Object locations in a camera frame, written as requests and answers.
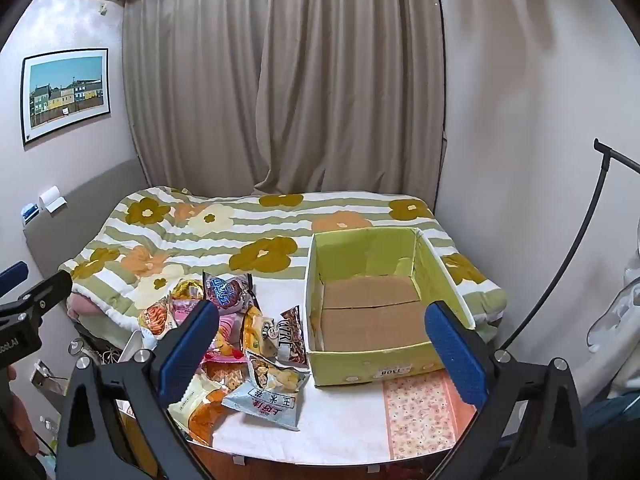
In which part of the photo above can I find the white floral tablecloth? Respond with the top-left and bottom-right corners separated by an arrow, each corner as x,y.
117,274 -> 478,466

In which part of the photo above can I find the person left hand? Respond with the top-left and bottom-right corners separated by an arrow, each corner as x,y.
10,391 -> 39,456

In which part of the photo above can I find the silver chips bag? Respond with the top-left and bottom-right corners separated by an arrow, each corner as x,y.
221,351 -> 310,431

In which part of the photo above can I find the white wall holder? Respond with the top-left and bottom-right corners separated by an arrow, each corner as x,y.
38,185 -> 67,214

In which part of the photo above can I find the pink strawberry snack bag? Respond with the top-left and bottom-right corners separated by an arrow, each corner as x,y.
203,313 -> 246,364

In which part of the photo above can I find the gold foil snack bag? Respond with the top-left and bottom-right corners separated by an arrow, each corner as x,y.
170,280 -> 204,300

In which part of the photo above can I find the framed house picture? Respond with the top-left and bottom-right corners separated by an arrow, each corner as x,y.
21,48 -> 111,146

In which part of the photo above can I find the brown black snack bag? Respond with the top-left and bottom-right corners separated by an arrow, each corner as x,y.
259,306 -> 307,367

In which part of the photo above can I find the clear bag of crackers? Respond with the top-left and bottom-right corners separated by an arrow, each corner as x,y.
202,361 -> 246,392

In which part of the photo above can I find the green cardboard box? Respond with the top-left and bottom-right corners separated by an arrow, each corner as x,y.
300,226 -> 475,387

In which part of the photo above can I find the cream orange snack bag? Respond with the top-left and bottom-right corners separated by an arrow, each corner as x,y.
168,373 -> 229,445

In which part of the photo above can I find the beige curtain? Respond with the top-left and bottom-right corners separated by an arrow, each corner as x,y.
122,0 -> 446,205

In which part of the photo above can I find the floral striped quilt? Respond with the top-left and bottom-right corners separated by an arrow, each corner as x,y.
62,186 -> 506,347

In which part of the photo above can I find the blue red snack bag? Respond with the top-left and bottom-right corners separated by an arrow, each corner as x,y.
203,272 -> 254,314

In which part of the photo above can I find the orange red snack bag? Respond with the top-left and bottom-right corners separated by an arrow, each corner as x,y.
138,297 -> 176,339

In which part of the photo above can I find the black lamp stand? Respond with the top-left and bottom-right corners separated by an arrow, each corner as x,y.
498,138 -> 640,352

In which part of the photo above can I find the grey padded headboard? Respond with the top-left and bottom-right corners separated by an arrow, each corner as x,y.
23,158 -> 148,278

